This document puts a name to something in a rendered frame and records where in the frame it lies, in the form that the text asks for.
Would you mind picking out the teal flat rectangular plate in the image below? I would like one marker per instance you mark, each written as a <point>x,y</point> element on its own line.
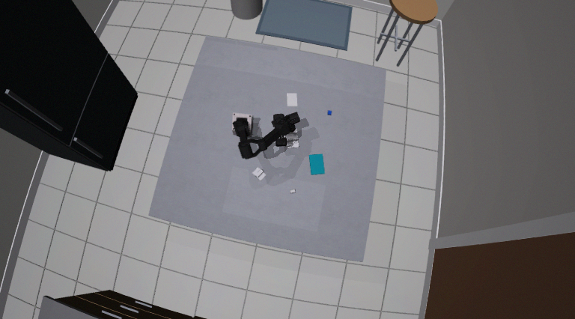
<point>316,164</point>

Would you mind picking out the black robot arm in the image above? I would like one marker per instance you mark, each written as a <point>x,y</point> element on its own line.
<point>283,126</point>

